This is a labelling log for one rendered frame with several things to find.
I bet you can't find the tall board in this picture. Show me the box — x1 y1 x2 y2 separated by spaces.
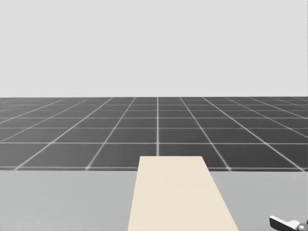
127 155 240 231

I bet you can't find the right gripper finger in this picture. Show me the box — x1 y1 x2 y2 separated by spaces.
269 215 308 231

